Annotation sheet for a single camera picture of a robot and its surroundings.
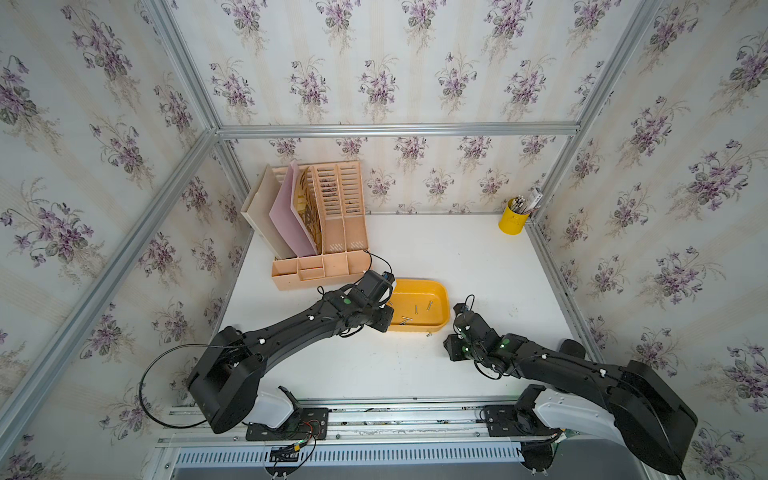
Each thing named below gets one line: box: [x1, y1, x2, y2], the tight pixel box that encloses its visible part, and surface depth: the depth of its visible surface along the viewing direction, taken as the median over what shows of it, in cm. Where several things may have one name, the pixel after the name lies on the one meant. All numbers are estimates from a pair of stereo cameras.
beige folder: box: [240, 164, 295, 260], surface depth 87 cm
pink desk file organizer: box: [271, 161, 372, 291], surface depth 103 cm
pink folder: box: [268, 160, 319, 257], surface depth 89 cm
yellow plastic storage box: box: [388, 279, 450, 333], surface depth 95 cm
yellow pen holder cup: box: [498, 197, 530, 235], surface depth 110 cm
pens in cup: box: [508, 189, 544, 215], surface depth 106 cm
